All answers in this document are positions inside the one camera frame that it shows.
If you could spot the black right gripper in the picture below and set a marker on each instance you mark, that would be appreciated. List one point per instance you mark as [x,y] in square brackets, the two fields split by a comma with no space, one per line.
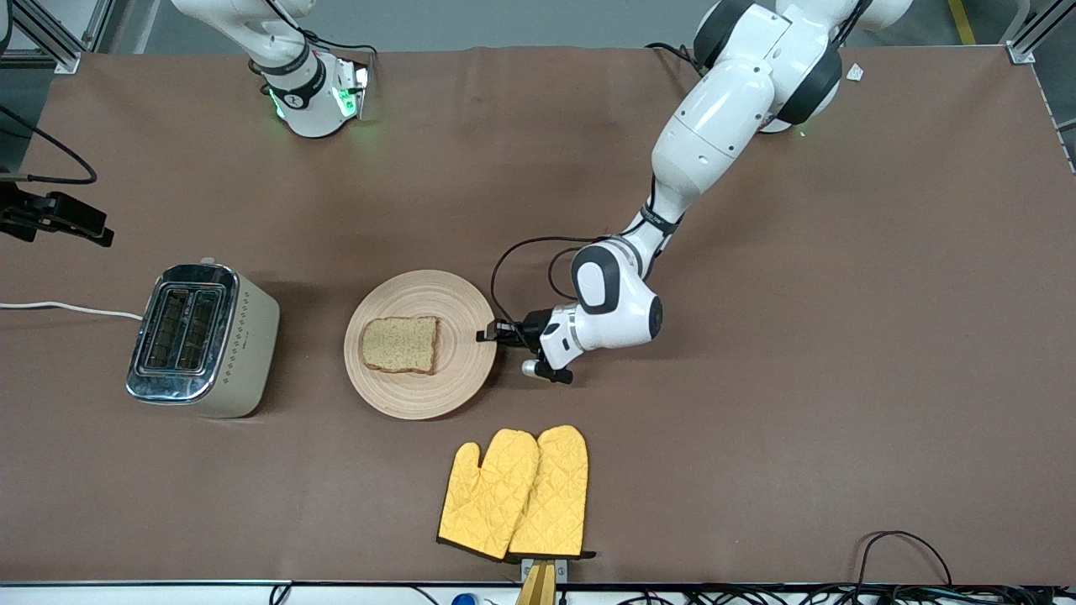
[25,210]

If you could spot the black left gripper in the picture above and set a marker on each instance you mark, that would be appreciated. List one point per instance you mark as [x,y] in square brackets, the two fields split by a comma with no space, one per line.
[533,324]

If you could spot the round wooden plate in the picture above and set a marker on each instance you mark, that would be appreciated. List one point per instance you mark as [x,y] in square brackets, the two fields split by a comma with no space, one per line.
[458,386]

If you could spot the brown bread toast slice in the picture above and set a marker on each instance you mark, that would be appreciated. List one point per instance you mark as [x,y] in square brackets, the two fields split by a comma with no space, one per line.
[399,344]

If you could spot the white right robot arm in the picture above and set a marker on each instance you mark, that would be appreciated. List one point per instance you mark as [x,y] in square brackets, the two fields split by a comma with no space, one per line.
[311,109]

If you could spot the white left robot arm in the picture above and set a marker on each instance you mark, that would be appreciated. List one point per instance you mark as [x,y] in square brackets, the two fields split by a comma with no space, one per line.
[714,126]

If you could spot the beige chrome toaster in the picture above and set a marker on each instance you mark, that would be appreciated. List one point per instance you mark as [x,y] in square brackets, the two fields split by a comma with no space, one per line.
[210,344]

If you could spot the yellow quilted oven mitt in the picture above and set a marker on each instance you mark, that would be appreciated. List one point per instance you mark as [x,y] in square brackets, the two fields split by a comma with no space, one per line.
[483,500]
[559,496]

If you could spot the brown table cover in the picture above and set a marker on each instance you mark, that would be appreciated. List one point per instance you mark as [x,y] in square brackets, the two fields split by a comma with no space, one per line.
[546,151]

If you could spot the small white paper scrap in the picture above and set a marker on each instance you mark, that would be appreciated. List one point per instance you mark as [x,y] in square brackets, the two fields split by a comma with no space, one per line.
[856,72]

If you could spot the aluminium frame post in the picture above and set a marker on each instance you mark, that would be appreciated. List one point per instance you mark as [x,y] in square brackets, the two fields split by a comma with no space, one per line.
[1021,52]
[59,55]

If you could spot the wooden stand with metal bracket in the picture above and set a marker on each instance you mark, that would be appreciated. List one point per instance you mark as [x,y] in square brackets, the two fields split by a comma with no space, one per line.
[538,584]

